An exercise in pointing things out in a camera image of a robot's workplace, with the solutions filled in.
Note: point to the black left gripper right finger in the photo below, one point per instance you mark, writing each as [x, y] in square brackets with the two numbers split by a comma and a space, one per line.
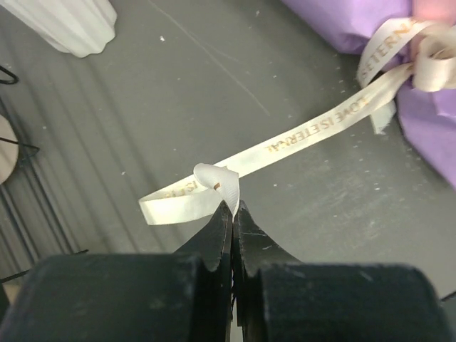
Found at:
[280, 298]

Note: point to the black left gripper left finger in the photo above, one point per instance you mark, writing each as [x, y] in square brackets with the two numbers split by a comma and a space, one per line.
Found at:
[182, 296]

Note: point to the purple flower bouquet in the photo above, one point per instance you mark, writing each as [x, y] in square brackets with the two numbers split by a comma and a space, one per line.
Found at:
[427, 119]

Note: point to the cream printed ribbon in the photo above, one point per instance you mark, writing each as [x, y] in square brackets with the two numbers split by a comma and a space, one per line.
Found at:
[285, 146]

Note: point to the white ribbed ceramic vase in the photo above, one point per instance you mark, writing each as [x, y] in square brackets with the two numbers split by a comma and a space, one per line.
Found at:
[80, 28]

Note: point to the beige paper cup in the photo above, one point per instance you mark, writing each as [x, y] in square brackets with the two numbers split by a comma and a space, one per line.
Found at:
[9, 151]

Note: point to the black wire basket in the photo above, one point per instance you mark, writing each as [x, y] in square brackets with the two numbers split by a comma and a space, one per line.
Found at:
[30, 227]

